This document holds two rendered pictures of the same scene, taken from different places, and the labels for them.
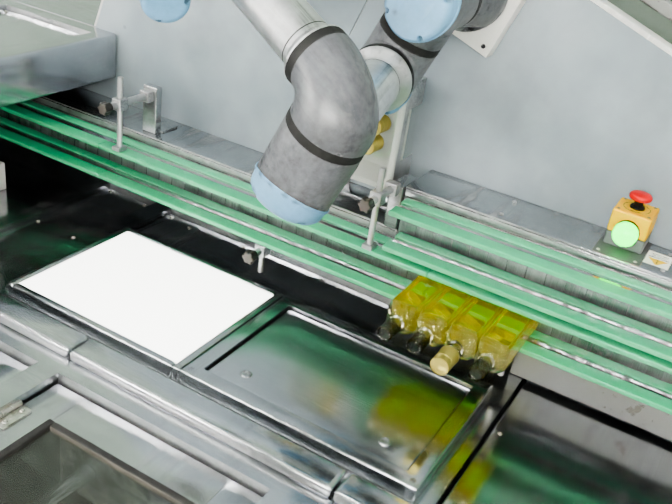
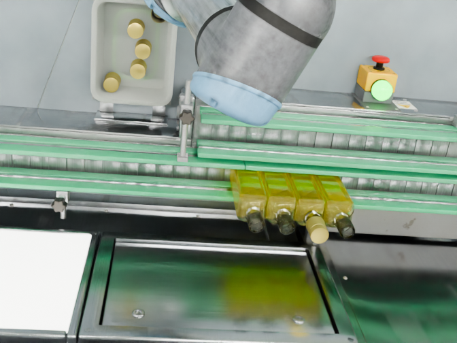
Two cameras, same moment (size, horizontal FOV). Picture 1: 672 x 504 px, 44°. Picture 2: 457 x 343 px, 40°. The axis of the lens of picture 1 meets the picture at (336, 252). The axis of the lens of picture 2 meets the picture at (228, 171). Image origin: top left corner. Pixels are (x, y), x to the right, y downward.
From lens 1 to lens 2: 69 cm
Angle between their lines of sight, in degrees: 30
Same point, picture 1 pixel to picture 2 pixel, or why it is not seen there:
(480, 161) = not seen: hidden behind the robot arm
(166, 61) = not seen: outside the picture
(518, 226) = (303, 105)
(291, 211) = (263, 111)
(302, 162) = (284, 52)
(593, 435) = (394, 253)
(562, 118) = not seen: hidden behind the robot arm
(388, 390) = (257, 277)
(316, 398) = (214, 307)
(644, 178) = (373, 45)
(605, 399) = (387, 224)
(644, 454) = (430, 253)
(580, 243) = (352, 106)
